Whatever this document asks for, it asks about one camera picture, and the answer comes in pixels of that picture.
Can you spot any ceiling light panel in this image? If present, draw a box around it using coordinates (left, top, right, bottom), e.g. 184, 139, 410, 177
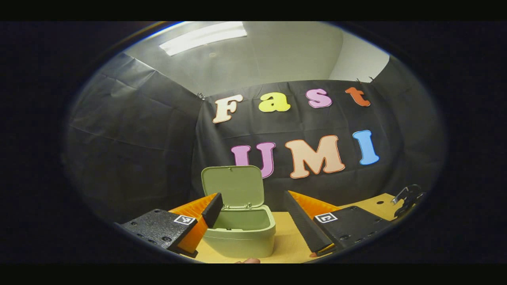
159, 22, 248, 57

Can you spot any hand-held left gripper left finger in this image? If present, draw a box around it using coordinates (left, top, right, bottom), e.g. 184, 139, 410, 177
114, 192, 224, 259

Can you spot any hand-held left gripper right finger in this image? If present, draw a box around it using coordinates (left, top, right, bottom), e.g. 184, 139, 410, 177
283, 190, 393, 257

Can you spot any green desktop garbage bin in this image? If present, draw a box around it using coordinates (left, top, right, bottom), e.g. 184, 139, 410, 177
201, 165, 277, 259

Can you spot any black backdrop cloth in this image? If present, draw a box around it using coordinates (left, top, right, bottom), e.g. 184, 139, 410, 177
65, 51, 446, 224

